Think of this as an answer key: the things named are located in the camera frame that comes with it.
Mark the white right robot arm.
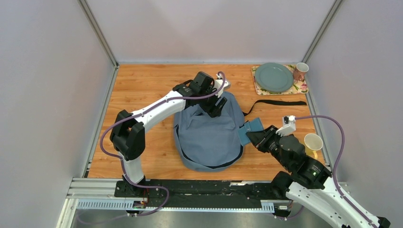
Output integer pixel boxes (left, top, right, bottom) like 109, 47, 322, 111
245, 125, 391, 228

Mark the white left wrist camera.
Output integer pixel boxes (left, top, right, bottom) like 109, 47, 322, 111
213, 71, 231, 98

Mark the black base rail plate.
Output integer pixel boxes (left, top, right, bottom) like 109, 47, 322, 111
114, 179, 290, 209

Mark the teal round plate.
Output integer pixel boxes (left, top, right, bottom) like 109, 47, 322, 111
255, 63, 294, 93

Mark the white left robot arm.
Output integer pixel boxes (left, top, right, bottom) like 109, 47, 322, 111
108, 71, 230, 197

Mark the blue-grey student backpack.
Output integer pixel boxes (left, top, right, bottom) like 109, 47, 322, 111
172, 91, 307, 173

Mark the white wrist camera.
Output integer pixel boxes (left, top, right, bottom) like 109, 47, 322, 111
276, 115, 296, 136
213, 71, 231, 98

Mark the pink mug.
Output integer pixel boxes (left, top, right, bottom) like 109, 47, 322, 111
293, 62, 309, 81

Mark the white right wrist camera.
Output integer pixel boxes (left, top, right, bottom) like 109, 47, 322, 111
276, 115, 296, 136

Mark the floral placemat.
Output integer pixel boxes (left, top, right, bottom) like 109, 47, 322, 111
251, 66, 309, 96

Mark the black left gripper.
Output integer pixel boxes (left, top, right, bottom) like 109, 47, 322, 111
198, 85, 227, 118

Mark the yellow mug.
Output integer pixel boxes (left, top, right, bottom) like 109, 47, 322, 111
304, 133, 324, 159

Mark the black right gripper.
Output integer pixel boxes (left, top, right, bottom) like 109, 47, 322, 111
245, 125, 290, 171

